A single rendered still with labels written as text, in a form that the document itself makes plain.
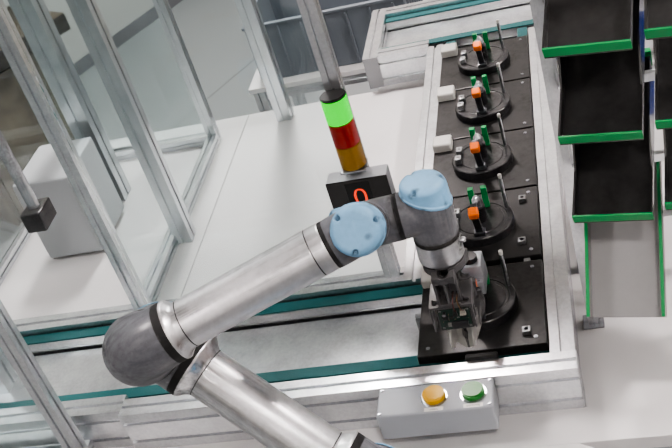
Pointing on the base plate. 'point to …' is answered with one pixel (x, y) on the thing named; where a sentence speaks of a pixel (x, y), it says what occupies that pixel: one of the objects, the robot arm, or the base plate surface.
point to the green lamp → (337, 112)
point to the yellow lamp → (355, 159)
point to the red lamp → (345, 135)
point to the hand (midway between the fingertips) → (467, 337)
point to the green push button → (472, 390)
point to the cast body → (477, 269)
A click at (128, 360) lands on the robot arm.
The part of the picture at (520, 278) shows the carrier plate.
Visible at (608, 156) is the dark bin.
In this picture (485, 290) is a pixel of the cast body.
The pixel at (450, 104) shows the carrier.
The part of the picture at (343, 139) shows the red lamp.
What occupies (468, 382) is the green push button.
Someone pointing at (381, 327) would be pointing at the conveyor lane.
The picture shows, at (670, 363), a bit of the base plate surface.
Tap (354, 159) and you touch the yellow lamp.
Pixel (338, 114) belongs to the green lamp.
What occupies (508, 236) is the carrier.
